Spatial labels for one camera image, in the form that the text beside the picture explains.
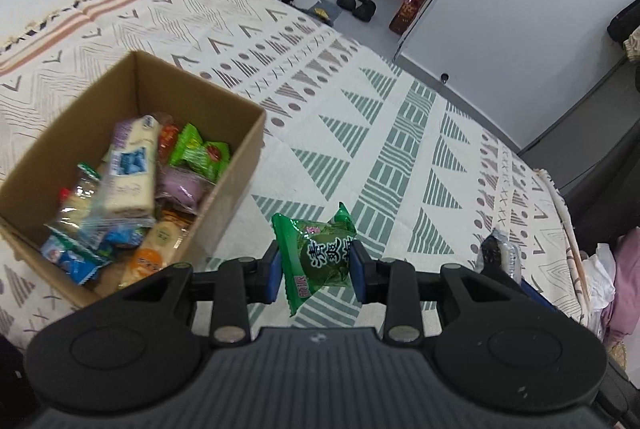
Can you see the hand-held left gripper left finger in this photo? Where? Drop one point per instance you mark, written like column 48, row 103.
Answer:
column 272, row 276

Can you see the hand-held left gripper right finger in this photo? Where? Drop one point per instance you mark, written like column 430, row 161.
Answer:
column 357, row 276

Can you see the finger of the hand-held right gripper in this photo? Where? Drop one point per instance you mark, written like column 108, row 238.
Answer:
column 537, row 296

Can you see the green snack packet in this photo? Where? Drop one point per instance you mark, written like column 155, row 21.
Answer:
column 315, row 259
column 200, row 154

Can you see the silver snack packet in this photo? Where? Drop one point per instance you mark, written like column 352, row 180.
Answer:
column 500, row 254

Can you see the long orange cracker packet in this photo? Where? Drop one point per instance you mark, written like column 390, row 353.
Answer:
column 155, row 249

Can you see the purple snack packet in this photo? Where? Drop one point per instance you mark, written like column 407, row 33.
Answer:
column 182, row 189

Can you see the blue snack packet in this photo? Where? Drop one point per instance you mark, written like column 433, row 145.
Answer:
column 124, row 237
column 75, row 260

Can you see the small orange-red snack packet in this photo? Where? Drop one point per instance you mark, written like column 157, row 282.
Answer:
column 169, row 139

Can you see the white cracker packet blue label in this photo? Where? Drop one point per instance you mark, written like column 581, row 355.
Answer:
column 130, row 169

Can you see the bread packet green trim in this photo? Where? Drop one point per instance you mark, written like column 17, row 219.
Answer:
column 75, row 209

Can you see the cardboard box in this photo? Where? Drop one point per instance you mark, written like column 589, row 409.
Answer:
column 165, row 94

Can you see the white plastic bag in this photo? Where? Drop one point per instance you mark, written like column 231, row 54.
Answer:
column 597, row 279

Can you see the pink pillow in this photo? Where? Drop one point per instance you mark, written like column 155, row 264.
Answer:
column 627, row 284

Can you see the patterned bed blanket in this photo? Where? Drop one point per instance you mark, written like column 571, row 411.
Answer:
column 350, row 109

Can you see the black upholstered chair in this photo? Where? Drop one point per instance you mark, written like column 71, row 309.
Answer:
column 600, row 134

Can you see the red soda bottle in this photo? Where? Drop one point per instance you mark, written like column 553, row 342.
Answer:
column 406, row 13

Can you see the black shoes pile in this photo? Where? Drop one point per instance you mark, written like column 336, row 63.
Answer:
column 356, row 1

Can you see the hanging black beige garment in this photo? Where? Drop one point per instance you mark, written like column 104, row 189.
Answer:
column 627, row 29

